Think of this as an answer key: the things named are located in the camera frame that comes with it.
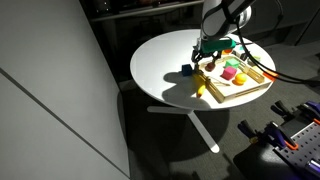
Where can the black perforated breadboard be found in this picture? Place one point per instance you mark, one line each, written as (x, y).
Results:
(304, 160)

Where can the green block in tray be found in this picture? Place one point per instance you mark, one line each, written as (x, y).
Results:
(232, 63)

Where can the pink cube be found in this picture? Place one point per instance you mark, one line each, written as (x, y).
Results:
(228, 73)

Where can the multicolour orange-circle cube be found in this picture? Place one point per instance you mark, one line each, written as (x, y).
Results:
(227, 51)

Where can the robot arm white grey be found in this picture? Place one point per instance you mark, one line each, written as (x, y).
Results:
(219, 19)

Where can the grey green cube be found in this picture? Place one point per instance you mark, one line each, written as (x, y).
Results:
(256, 58)

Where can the purple clamp with orange tip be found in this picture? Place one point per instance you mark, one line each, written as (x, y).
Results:
(272, 134)

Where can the yellow banana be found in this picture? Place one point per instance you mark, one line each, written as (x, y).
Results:
(200, 85)

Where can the purple clamp far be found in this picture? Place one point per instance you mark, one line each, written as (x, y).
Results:
(310, 110)

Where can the round white table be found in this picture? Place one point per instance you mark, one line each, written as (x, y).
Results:
(156, 67)

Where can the blue cube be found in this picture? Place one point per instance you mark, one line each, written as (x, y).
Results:
(187, 70)

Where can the black mounting table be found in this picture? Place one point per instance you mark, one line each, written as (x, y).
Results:
(259, 162)

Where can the dark red apple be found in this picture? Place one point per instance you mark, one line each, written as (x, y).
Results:
(210, 67)

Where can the black teal cube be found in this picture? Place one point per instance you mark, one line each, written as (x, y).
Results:
(240, 53)

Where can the orange block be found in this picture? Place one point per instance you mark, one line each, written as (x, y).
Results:
(270, 75)

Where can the wooden tray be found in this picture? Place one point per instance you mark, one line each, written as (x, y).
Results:
(224, 90)

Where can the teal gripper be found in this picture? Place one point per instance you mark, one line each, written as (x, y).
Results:
(210, 47)

